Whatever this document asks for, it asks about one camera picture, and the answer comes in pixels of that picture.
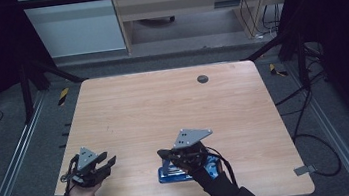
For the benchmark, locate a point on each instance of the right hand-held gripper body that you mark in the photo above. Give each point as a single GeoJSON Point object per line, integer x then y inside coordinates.
{"type": "Point", "coordinates": [189, 138]}

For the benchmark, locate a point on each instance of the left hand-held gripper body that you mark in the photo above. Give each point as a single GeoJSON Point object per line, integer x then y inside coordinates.
{"type": "Point", "coordinates": [85, 157]}

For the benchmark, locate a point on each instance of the person's right hand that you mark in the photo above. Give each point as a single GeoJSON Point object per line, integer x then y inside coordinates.
{"type": "Point", "coordinates": [213, 169]}

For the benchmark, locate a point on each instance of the grey round table grommet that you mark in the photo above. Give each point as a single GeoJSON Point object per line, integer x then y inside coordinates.
{"type": "Point", "coordinates": [202, 79]}

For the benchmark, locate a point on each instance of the black metal stand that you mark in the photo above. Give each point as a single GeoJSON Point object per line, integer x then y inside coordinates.
{"type": "Point", "coordinates": [26, 96]}
{"type": "Point", "coordinates": [301, 62]}

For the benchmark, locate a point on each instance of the white cabinet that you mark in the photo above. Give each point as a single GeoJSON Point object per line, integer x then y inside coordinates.
{"type": "Point", "coordinates": [77, 32]}

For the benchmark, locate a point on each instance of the light wooden desk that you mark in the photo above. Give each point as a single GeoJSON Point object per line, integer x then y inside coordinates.
{"type": "Point", "coordinates": [177, 2]}

